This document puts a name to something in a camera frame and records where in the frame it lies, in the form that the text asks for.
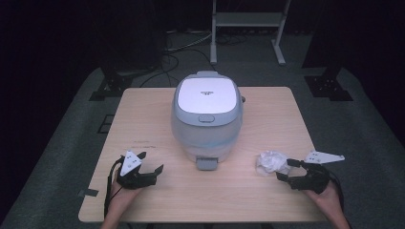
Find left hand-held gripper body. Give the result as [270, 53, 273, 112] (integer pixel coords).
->
[116, 150, 159, 191]

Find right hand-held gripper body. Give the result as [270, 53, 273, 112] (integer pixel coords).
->
[288, 150, 346, 195]

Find white paper tissue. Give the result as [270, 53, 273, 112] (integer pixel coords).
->
[255, 150, 291, 177]

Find white pedal trash can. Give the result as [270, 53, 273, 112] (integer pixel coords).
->
[170, 70, 246, 172]

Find person's right hand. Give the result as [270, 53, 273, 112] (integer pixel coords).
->
[304, 180, 342, 214]

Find person's left hand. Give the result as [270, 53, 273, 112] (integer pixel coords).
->
[108, 177, 143, 208]

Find black floor socket plate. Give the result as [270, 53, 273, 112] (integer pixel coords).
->
[96, 114, 116, 135]

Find grey tape strip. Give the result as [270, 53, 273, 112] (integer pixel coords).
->
[77, 188, 100, 198]

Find black stand base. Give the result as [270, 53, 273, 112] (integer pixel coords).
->
[88, 66, 136, 102]
[303, 73, 354, 102]

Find white metal stand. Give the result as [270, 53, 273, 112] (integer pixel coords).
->
[209, 0, 292, 67]

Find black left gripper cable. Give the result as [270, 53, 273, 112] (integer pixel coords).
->
[103, 156, 126, 220]

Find black floor cables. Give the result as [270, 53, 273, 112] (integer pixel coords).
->
[139, 31, 218, 89]

